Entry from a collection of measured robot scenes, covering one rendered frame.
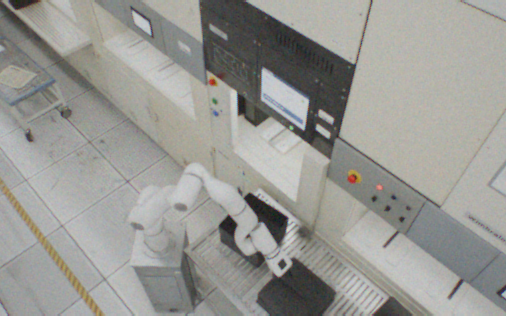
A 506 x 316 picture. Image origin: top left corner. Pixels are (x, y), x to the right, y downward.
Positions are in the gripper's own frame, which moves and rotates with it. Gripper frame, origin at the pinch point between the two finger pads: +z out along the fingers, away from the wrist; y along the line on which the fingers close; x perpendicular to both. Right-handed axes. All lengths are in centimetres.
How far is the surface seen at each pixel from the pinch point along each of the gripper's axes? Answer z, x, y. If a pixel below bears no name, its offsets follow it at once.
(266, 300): 4.3, 6.9, -13.4
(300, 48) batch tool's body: -93, -40, 41
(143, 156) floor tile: -64, 197, 28
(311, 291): 13.7, -2.2, 5.4
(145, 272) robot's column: -27, 66, -43
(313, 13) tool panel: -103, -56, 41
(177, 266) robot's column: -24, 49, -31
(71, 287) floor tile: -23, 155, -79
